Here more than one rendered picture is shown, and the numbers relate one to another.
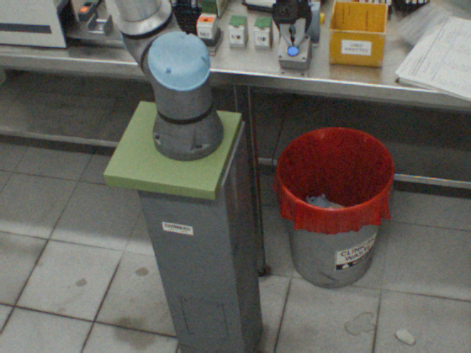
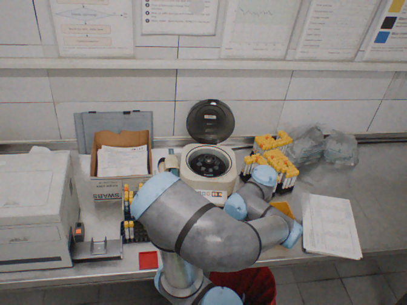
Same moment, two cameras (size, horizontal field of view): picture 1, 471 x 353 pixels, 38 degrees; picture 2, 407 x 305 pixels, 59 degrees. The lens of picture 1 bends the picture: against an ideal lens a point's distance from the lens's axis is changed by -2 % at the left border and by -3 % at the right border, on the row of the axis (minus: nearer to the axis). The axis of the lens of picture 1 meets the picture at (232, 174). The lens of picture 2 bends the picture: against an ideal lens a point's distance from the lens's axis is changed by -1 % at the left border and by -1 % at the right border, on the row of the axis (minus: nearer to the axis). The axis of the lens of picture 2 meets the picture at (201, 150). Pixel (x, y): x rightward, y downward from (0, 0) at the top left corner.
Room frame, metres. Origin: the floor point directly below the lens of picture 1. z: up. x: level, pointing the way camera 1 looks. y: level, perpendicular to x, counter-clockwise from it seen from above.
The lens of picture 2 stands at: (0.78, 0.41, 2.05)
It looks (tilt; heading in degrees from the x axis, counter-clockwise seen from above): 41 degrees down; 328
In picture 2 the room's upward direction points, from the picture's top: 7 degrees clockwise
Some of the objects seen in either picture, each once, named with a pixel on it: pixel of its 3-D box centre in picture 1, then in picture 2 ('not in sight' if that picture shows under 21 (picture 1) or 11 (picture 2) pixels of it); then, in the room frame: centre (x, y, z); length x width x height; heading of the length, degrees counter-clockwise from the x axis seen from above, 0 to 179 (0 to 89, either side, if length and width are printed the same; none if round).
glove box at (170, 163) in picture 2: not in sight; (166, 170); (1.82, -0.07, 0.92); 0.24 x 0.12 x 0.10; 162
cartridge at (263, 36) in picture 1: (263, 33); not in sight; (1.46, -0.12, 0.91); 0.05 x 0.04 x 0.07; 162
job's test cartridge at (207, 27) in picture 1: (208, 29); not in sight; (1.48, 0.02, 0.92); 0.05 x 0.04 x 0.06; 160
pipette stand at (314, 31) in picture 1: (299, 21); not in sight; (1.47, -0.21, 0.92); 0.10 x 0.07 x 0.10; 74
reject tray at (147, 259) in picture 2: not in sight; (148, 259); (1.46, 0.15, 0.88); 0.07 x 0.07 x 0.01; 72
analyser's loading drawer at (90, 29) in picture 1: (92, 27); (92, 247); (1.56, 0.32, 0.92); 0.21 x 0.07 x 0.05; 72
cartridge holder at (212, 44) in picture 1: (209, 38); not in sight; (1.48, 0.02, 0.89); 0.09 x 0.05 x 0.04; 160
